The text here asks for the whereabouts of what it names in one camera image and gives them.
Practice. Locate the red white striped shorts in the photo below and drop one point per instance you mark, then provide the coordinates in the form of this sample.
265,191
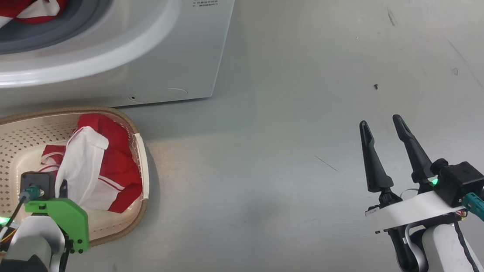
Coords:
86,162

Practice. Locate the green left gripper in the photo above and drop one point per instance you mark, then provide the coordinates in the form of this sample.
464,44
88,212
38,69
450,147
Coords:
68,219

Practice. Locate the round white filter cover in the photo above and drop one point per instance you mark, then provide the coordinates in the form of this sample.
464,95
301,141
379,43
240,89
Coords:
175,93

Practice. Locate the cream basket brown rim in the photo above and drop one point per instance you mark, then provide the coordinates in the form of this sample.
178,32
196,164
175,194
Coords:
0,145

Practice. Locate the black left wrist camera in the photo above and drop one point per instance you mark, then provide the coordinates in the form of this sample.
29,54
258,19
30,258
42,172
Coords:
39,179

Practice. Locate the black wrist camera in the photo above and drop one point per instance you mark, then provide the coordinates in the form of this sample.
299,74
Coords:
39,179
461,181

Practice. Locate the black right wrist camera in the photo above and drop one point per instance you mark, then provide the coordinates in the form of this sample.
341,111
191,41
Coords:
461,181

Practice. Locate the white washing machine body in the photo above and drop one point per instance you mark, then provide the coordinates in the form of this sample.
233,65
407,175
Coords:
153,49

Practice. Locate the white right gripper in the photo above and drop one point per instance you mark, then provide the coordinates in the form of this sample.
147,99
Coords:
415,208

